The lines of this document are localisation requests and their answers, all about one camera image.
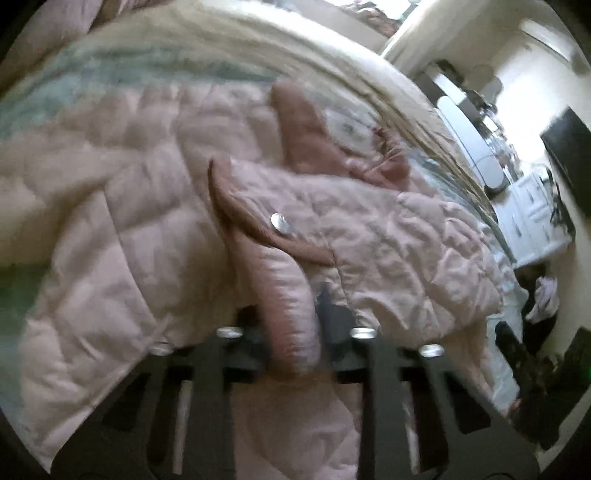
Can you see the windowsill clutter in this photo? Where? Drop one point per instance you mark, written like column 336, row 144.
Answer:
column 369, row 18

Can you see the small pink cloth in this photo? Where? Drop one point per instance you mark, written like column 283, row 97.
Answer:
column 545, row 297

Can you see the pink quilted jacket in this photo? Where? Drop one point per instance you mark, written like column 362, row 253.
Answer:
column 369, row 240

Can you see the white oval table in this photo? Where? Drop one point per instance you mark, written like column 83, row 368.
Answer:
column 461, row 124

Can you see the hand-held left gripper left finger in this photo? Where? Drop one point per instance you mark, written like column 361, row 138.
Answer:
column 251, row 356

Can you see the dark clothes pile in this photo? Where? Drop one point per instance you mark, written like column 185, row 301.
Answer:
column 531, row 364

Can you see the white cabinet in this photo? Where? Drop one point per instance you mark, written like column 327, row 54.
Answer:
column 531, row 217

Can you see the black television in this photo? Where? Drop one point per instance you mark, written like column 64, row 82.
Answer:
column 572, row 147

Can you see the grey chair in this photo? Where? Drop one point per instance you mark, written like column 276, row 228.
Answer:
column 489, row 78

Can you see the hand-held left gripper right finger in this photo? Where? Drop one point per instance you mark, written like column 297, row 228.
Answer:
column 337, row 333

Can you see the light blue printed bed sheet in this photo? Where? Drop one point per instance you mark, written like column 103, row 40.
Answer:
column 69, row 78

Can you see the pink duvet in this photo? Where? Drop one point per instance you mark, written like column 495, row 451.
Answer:
column 55, row 23

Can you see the white air conditioner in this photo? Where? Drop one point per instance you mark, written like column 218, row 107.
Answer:
column 547, row 37

